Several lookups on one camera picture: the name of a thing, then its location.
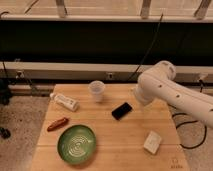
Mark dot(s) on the grey wall rail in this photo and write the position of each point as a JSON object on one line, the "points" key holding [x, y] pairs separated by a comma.
{"points": [[87, 71]]}

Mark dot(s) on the red-brown sausage toy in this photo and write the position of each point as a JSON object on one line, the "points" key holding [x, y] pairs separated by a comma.
{"points": [[58, 123]]}

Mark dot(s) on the clear plastic cup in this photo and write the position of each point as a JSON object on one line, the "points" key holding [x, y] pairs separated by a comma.
{"points": [[96, 89]]}

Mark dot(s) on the white tube bottle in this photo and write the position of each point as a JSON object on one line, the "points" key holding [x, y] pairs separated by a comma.
{"points": [[65, 101]]}

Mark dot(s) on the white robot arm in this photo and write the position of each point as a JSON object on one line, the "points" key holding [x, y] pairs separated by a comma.
{"points": [[157, 82]]}

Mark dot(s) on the white sponge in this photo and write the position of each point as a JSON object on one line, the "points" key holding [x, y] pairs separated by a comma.
{"points": [[152, 142]]}

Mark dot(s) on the black eraser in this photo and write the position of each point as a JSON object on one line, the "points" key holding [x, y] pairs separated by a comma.
{"points": [[121, 111]]}

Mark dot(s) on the black object at left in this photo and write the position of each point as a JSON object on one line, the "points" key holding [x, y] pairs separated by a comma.
{"points": [[5, 93]]}

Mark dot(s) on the green ridged bowl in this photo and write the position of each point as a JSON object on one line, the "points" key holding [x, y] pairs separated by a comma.
{"points": [[76, 144]]}

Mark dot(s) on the small black floor object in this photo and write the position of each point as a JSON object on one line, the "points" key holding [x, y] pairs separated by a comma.
{"points": [[4, 133]]}

